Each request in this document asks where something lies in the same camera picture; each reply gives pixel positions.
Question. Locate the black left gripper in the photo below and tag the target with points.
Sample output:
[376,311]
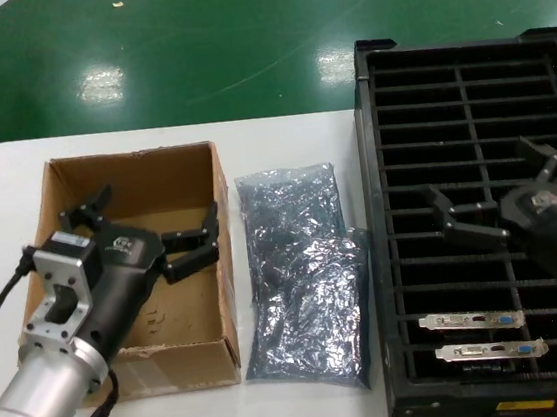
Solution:
[121,287]

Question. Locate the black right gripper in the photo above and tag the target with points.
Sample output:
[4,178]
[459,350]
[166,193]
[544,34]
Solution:
[552,227]

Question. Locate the graphics card with metal bracket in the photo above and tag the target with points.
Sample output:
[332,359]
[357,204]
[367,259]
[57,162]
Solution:
[472,319]
[491,350]

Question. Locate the grey antistatic bag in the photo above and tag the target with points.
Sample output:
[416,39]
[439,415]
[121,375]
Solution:
[316,315]
[288,202]

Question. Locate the open brown cardboard box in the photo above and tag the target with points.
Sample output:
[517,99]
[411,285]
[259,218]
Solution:
[155,182]

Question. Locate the black slotted plastic container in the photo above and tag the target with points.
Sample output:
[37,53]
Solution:
[383,257]

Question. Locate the empty grey antistatic bag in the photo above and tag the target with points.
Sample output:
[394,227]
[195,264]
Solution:
[288,202]

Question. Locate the small yellow paper scrap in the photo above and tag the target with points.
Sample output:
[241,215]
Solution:
[118,4]

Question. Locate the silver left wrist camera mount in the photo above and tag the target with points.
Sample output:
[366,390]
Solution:
[60,278]

